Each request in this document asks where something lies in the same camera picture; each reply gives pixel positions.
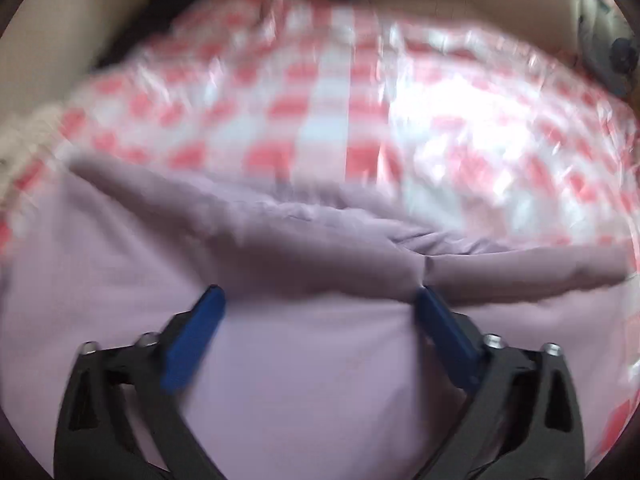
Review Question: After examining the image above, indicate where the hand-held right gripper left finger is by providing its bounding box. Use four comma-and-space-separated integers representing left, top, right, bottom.
54, 285, 226, 480

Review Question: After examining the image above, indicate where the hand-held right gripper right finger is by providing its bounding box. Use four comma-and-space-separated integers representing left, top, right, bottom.
415, 286, 585, 480

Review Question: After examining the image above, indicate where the lilac and purple jacket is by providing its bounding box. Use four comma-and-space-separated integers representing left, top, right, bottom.
0, 152, 636, 480

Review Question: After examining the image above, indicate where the clear plastic sheet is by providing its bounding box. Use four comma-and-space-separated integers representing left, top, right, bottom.
50, 0, 640, 271

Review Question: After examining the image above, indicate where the pink checked bed sheet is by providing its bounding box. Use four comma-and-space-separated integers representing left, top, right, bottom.
0, 0, 640, 441

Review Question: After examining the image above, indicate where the black garment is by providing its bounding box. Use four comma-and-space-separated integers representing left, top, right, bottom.
92, 0, 191, 68

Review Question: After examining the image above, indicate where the grey round object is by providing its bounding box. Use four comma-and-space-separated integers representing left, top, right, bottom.
575, 0, 636, 98

